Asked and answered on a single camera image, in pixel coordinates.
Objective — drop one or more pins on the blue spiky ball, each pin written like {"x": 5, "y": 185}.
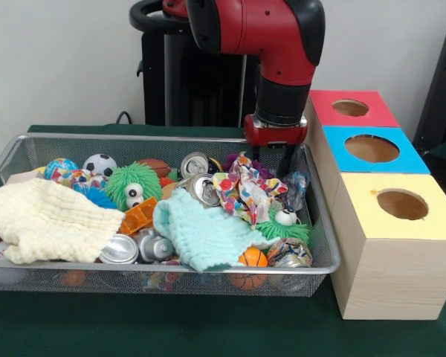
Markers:
{"x": 96, "y": 195}

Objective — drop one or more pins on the black upright stand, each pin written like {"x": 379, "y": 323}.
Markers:
{"x": 442, "y": 93}

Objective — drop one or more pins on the green spiky googly-eyed ball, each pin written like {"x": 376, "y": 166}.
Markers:
{"x": 122, "y": 180}
{"x": 278, "y": 232}

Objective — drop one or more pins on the silver drink can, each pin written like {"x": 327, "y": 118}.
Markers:
{"x": 202, "y": 187}

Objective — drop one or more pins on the clear mesh bin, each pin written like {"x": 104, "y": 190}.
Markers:
{"x": 319, "y": 230}

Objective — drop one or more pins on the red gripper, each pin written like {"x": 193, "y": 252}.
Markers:
{"x": 275, "y": 135}

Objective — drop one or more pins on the mint knitted cloth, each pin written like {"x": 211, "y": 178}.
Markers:
{"x": 200, "y": 230}

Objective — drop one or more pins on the colourful dotted cloth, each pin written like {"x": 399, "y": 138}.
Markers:
{"x": 241, "y": 189}

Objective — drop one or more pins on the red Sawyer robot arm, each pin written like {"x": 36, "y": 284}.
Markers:
{"x": 260, "y": 33}

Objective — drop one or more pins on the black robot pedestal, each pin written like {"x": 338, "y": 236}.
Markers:
{"x": 186, "y": 82}

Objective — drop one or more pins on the small brown football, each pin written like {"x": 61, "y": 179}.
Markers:
{"x": 156, "y": 166}

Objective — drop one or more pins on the purple spiky ball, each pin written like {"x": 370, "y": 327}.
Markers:
{"x": 264, "y": 169}

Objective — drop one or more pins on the cream knitted cloth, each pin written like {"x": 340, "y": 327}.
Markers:
{"x": 48, "y": 219}

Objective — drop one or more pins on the wooden box with three holes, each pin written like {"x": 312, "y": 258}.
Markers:
{"x": 390, "y": 275}

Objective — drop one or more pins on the small soccer ball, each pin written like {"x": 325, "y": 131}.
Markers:
{"x": 100, "y": 163}

